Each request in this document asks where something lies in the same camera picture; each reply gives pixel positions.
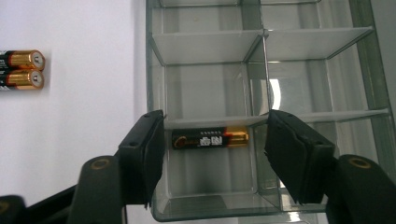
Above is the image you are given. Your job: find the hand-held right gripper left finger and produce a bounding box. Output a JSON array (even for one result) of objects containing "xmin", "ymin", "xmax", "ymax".
[{"xmin": 118, "ymin": 109, "xmax": 166, "ymax": 209}]

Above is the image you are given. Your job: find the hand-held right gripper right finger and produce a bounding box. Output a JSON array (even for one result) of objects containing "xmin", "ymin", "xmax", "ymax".
[{"xmin": 263, "ymin": 109, "xmax": 337, "ymax": 205}]

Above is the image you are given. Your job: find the black and gold battery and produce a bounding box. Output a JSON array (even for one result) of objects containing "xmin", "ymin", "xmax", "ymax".
[
  {"xmin": 0, "ymin": 49, "xmax": 46, "ymax": 71},
  {"xmin": 171, "ymin": 125, "xmax": 250, "ymax": 150},
  {"xmin": 0, "ymin": 68, "xmax": 45, "ymax": 91}
]

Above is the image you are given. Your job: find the clear plastic compartment storage box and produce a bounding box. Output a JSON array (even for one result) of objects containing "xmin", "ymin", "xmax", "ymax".
[{"xmin": 145, "ymin": 0, "xmax": 396, "ymax": 222}]

